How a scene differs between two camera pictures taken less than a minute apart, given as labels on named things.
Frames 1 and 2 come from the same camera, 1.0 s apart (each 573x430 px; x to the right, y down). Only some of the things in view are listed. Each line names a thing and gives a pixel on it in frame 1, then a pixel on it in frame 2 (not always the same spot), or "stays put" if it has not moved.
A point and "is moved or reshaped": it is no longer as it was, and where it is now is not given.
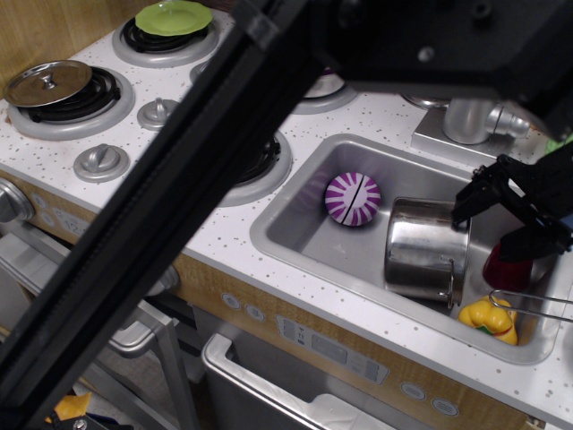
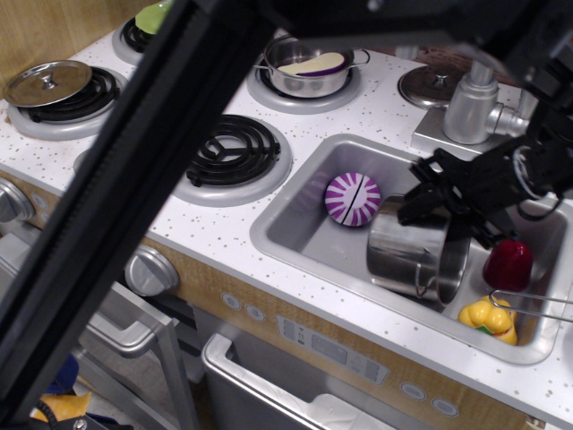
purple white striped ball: [353, 199] stays put
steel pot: [425, 253] is moved or reshaped
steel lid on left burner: [47, 83] stays put
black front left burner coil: [99, 93] stays put
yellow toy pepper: [491, 316] stays put
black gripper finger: [486, 186] to [423, 200]
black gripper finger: [534, 243] to [460, 227]
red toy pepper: [506, 275] stays put
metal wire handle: [528, 311] stays put
